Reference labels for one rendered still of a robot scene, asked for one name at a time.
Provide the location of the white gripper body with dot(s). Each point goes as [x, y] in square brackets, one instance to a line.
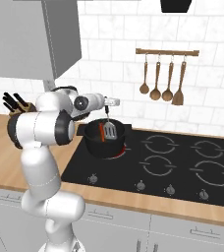
[112, 101]

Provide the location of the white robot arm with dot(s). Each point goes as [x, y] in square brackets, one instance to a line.
[38, 164]

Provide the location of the orange carrot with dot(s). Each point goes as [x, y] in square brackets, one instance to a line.
[101, 132]

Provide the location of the black cooking pot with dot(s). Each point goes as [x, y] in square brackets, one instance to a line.
[104, 147]

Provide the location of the wooden spatula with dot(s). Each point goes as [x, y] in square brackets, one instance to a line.
[178, 97]

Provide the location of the small wooden spoon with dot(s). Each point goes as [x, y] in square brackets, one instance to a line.
[144, 88]

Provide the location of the wooden ladle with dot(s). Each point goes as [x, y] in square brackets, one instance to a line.
[155, 93]

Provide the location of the wooden round spoon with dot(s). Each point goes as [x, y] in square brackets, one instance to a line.
[167, 95]

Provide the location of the grey hob knob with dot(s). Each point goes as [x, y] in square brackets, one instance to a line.
[92, 178]
[140, 186]
[170, 189]
[203, 194]

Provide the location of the wooden knife block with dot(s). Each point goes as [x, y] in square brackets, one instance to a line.
[25, 107]

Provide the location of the black hob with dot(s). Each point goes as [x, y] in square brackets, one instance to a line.
[179, 164]

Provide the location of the black range hood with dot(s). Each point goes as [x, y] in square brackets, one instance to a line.
[176, 6]

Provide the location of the grey drawer front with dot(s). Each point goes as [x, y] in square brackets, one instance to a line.
[196, 231]
[6, 197]
[117, 218]

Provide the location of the wooden wall rail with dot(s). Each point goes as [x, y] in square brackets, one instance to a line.
[167, 52]

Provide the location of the grey wall cupboard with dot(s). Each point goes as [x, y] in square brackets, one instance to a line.
[22, 36]

